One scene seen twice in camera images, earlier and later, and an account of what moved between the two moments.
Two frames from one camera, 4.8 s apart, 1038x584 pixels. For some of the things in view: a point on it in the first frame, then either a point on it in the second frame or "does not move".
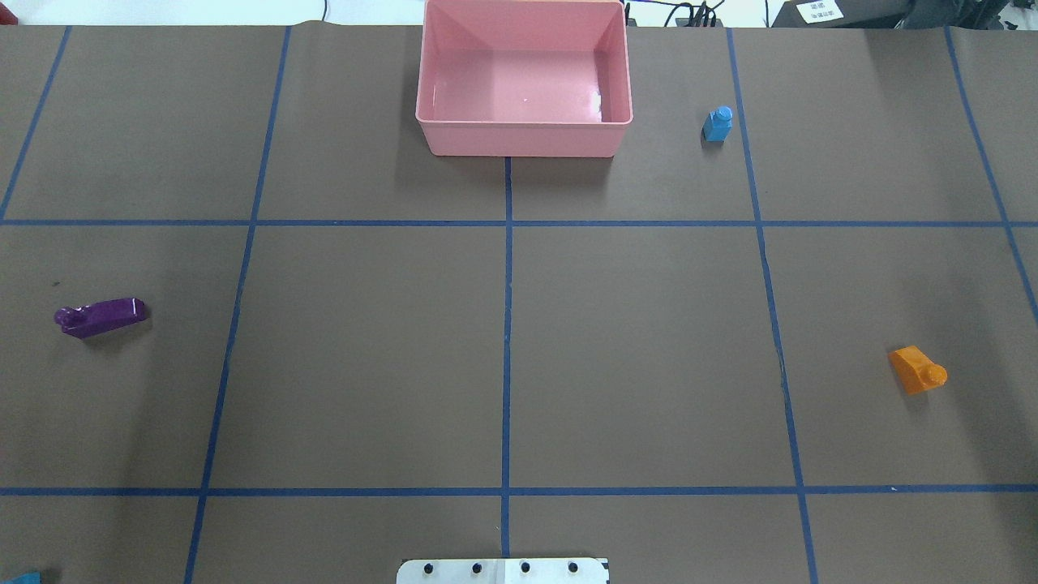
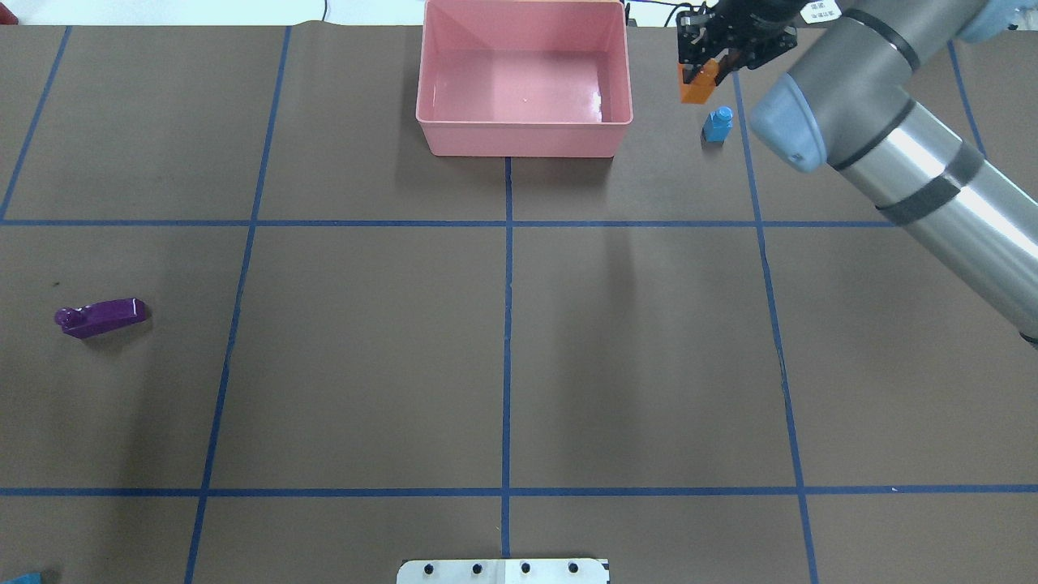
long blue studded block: [32, 577] does not move
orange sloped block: [918, 373] to [699, 91]
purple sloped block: [86, 319] does not move
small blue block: [718, 124] does not move
